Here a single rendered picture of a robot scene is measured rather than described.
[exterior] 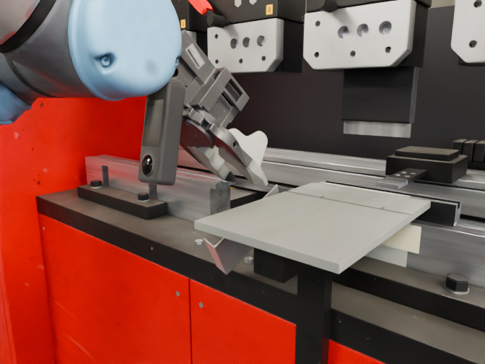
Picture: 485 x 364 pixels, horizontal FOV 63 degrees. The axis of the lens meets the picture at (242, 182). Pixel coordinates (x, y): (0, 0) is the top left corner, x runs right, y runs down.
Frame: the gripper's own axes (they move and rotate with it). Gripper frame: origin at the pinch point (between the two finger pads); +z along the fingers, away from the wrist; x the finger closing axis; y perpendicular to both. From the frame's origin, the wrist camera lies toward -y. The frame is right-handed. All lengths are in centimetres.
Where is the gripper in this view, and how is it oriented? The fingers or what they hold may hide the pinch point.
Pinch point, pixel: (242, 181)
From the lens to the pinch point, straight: 55.0
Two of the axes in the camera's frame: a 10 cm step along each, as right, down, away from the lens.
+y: 4.9, -8.0, 3.5
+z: 5.7, 5.9, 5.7
